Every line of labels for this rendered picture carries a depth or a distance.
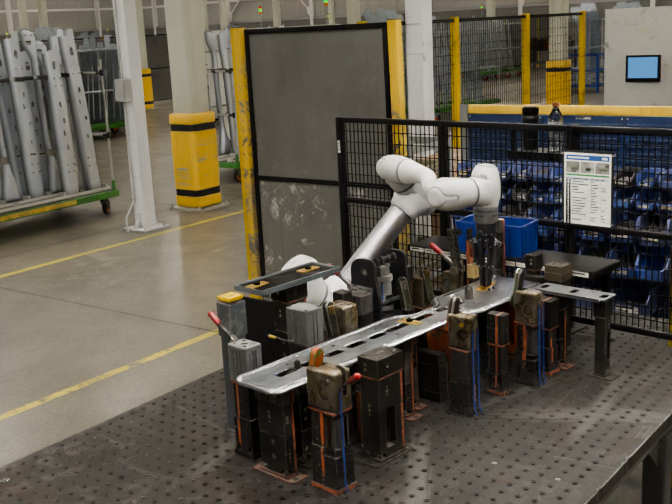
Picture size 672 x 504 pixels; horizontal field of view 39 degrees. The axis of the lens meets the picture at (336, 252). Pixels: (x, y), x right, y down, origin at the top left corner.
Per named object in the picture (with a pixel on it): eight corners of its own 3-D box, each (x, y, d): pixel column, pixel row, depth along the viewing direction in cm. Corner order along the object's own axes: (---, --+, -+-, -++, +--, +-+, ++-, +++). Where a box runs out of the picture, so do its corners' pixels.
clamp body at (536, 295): (536, 391, 334) (536, 295, 326) (507, 383, 342) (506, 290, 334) (549, 383, 341) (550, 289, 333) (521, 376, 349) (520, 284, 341)
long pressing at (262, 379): (282, 399, 262) (281, 394, 262) (228, 381, 277) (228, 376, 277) (546, 285, 359) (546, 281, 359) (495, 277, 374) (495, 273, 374)
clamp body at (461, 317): (471, 421, 312) (469, 320, 304) (441, 412, 320) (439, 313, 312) (487, 412, 318) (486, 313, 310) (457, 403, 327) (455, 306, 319)
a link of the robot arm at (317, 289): (260, 294, 380) (282, 247, 388) (290, 316, 391) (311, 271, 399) (285, 294, 368) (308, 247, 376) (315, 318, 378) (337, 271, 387)
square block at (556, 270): (561, 358, 364) (562, 267, 356) (543, 353, 370) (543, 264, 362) (572, 352, 370) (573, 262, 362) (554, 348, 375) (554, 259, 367)
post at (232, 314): (239, 435, 310) (229, 306, 299) (224, 429, 315) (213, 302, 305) (256, 427, 315) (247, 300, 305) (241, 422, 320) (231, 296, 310)
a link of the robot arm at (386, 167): (407, 150, 380) (426, 169, 388) (381, 144, 395) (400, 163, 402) (389, 176, 378) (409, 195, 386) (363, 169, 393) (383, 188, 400)
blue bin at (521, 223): (522, 258, 384) (522, 226, 381) (455, 251, 402) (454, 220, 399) (539, 249, 397) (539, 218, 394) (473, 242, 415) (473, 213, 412)
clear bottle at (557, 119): (558, 152, 390) (558, 103, 386) (544, 151, 394) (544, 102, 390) (566, 150, 395) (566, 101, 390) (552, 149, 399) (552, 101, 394)
